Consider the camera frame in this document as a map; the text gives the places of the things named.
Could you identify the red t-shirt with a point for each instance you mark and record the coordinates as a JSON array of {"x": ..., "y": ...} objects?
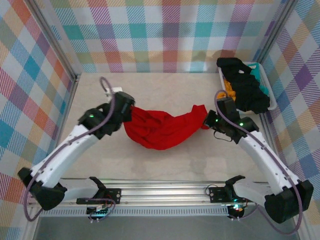
[{"x": 162, "y": 130}]

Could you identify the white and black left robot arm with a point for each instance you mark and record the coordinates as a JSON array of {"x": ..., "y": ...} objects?
[{"x": 62, "y": 155}]

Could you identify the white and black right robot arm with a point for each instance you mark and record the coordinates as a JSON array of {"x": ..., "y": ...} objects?
[{"x": 262, "y": 160}]

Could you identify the yellow t-shirt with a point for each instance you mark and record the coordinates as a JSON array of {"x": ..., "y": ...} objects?
[{"x": 228, "y": 87}]

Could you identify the black t-shirt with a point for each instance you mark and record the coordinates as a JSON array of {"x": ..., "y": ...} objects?
[{"x": 247, "y": 90}]

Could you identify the white plastic basket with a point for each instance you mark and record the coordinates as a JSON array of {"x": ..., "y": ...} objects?
[{"x": 271, "y": 95}]

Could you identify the teal t-shirt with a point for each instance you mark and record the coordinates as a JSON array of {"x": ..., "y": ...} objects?
[{"x": 257, "y": 71}]

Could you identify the right controller circuit board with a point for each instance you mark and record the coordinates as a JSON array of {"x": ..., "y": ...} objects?
[{"x": 236, "y": 210}]

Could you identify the controller circuit board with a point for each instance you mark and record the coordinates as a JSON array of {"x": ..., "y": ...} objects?
[
  {"x": 236, "y": 210},
  {"x": 98, "y": 211}
]

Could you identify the left controller circuit board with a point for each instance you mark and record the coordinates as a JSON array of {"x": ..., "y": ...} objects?
[{"x": 98, "y": 211}]

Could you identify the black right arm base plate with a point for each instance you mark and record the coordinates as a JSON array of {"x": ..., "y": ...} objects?
[{"x": 217, "y": 195}]

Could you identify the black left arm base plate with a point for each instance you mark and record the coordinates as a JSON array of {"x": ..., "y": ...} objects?
[{"x": 113, "y": 195}]

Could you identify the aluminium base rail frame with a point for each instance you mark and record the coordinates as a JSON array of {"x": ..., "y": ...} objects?
[{"x": 162, "y": 193}]

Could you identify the aluminium corner post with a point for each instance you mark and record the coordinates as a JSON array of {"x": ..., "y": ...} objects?
[
  {"x": 52, "y": 35},
  {"x": 277, "y": 27}
]

